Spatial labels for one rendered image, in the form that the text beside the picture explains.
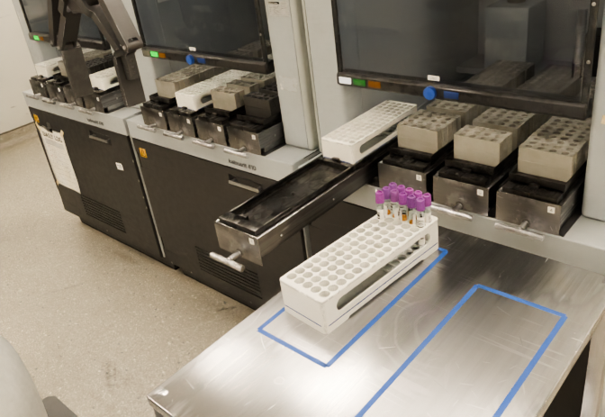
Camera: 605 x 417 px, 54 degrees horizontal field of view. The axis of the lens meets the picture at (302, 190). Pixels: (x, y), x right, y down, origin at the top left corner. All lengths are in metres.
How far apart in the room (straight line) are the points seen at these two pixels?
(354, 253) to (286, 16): 0.81
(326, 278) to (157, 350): 1.41
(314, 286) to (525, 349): 0.31
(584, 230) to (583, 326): 0.41
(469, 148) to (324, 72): 0.44
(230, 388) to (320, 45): 0.96
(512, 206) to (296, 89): 0.69
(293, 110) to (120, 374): 1.12
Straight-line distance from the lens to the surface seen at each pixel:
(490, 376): 0.87
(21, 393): 0.91
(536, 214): 1.30
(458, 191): 1.36
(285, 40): 1.65
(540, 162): 1.34
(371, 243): 1.02
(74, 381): 2.30
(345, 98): 1.58
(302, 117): 1.70
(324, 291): 0.92
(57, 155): 3.00
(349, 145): 1.42
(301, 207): 1.30
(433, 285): 1.01
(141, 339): 2.36
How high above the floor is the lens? 1.44
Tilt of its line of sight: 28 degrees down
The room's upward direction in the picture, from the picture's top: 8 degrees counter-clockwise
